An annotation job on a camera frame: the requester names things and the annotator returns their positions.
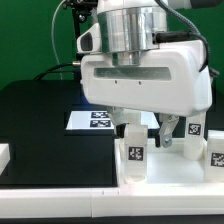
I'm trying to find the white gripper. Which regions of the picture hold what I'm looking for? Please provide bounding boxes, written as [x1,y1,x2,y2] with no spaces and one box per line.
[81,40,212,148]

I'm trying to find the white square tabletop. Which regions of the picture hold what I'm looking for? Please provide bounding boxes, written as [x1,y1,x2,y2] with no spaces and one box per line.
[115,138,207,185]

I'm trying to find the white sheet with tags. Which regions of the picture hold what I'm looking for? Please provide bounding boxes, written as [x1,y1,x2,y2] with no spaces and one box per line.
[66,111,159,130]

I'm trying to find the white front fence bar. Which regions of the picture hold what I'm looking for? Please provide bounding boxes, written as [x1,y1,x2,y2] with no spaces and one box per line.
[0,184,224,219]

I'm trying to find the white left fence piece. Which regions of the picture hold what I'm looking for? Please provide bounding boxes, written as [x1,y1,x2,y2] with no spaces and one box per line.
[0,144,10,175]

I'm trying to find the black cables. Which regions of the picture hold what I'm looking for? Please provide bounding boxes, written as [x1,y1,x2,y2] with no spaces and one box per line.
[33,63,83,82]

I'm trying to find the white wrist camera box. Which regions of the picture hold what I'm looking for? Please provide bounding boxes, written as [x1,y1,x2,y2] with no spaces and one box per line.
[77,23,101,53]

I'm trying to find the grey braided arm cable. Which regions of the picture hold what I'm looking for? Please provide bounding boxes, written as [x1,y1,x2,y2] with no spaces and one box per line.
[153,0,221,78]

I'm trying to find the black camera stand pole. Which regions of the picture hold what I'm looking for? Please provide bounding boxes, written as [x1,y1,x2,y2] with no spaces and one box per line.
[62,0,98,68]

